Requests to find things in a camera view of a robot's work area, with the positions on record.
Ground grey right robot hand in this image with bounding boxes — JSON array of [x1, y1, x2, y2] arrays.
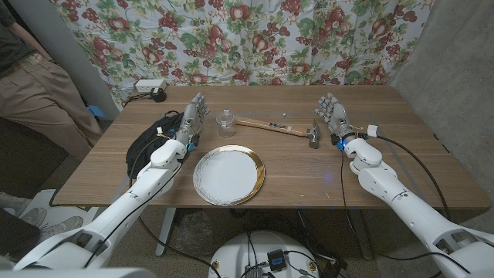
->
[[314, 92, 358, 146]]

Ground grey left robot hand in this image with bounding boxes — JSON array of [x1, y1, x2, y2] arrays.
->
[[175, 92, 211, 150]]

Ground black shorts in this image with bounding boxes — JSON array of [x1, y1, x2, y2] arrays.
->
[[126, 111, 186, 179]]

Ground person's bare forearm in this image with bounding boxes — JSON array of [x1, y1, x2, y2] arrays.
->
[[8, 21, 53, 63]]

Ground clear glass cup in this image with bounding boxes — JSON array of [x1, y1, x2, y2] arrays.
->
[[215, 109, 237, 138]]

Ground white gold-rimmed paper plate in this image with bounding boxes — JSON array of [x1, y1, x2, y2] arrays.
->
[[192, 144, 266, 207]]

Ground white power strip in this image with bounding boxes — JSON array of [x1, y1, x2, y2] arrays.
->
[[134, 79, 168, 93]]

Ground blue tape piece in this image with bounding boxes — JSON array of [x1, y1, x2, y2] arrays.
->
[[87, 104, 106, 119]]

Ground floral fruit-print backdrop cloth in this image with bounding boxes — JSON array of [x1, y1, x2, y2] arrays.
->
[[49, 0, 435, 109]]

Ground white table leg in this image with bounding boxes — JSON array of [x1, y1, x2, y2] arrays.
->
[[154, 207, 178, 257]]

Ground crumpled clear plastic bag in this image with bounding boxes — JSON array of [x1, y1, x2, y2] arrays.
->
[[169, 210, 217, 258]]

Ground grey table leg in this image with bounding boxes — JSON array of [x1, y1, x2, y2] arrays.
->
[[349, 208, 374, 260]]

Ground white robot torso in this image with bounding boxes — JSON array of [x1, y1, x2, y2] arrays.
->
[[208, 230, 320, 278]]

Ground black box with blue label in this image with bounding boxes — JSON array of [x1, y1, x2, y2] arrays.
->
[[267, 249, 287, 271]]

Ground person in khaki trousers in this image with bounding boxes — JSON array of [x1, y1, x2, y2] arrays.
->
[[0, 0, 103, 161]]

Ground white floor board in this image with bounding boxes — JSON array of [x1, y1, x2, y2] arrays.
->
[[15, 188, 100, 236]]

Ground grey sneaker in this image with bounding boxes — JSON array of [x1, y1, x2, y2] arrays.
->
[[38, 215, 84, 242]]

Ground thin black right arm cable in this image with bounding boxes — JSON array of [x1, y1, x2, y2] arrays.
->
[[339, 148, 472, 275]]

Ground wooden-handled hammer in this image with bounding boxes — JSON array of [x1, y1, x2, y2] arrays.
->
[[233, 115, 321, 150]]

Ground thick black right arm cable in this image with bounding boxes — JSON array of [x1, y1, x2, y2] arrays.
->
[[376, 134, 452, 221]]

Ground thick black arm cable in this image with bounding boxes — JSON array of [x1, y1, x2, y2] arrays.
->
[[83, 133, 223, 278], [376, 134, 452, 221]]

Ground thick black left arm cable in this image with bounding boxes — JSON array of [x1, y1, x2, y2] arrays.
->
[[83, 133, 223, 278]]

